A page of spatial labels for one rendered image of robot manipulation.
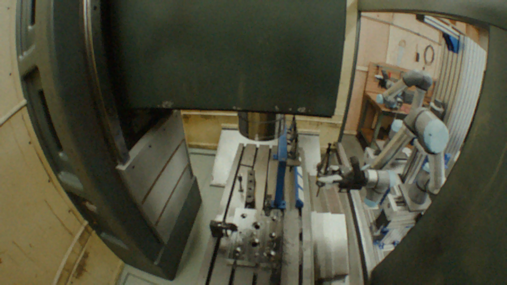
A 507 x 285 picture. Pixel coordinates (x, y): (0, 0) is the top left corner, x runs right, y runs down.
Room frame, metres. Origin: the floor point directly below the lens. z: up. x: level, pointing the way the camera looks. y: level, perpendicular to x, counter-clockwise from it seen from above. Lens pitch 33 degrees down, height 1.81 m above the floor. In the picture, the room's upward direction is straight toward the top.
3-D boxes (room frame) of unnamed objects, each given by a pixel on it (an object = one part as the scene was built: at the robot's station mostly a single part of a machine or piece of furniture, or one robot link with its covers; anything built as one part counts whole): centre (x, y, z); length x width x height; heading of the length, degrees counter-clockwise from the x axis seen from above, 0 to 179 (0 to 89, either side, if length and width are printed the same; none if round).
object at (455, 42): (0.82, -1.10, 1.94); 0.09 x 0.09 x 0.09; 83
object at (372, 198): (0.56, -0.55, 1.17); 0.11 x 0.08 x 0.11; 169
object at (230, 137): (1.26, -0.11, 0.75); 0.89 x 0.70 x 0.26; 83
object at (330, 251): (0.77, -0.45, 0.70); 0.90 x 0.30 x 0.16; 173
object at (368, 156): (1.08, -1.05, 0.95); 0.40 x 0.13 x 0.09; 83
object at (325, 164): (0.57, -0.27, 1.36); 0.04 x 0.04 x 0.07
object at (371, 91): (2.44, -2.86, 0.71); 2.21 x 0.95 x 1.43; 83
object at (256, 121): (0.62, -0.03, 1.51); 0.16 x 0.16 x 0.12
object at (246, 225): (0.50, -0.01, 0.97); 0.29 x 0.23 x 0.05; 173
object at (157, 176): (0.67, 0.42, 1.16); 0.48 x 0.05 x 0.51; 173
